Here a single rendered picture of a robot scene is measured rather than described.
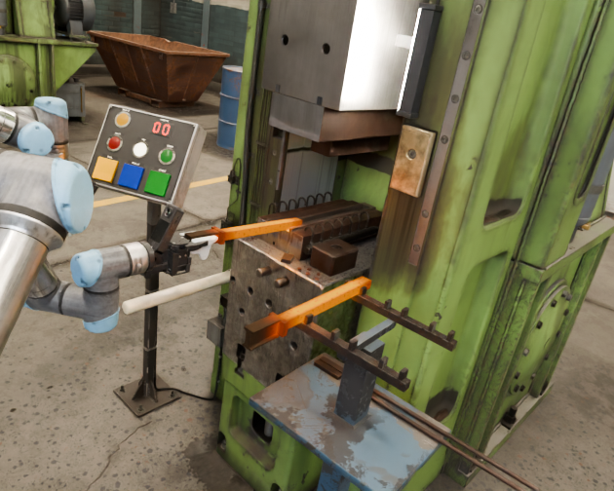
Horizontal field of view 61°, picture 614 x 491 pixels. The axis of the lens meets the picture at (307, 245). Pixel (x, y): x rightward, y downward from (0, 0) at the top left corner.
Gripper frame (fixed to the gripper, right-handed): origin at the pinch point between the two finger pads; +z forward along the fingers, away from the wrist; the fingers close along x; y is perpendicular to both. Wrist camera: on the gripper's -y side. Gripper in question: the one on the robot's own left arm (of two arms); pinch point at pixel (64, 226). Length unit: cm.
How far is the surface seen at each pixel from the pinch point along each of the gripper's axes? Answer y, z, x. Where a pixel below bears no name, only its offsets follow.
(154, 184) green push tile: -30.0, -6.9, -9.7
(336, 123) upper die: -61, -38, 38
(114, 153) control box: -23.3, -12.4, -27.1
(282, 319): -23, -6, 73
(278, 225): -49, -8, 33
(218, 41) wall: -457, 6, -741
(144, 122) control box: -32.5, -23.5, -24.7
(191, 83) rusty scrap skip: -328, 54, -580
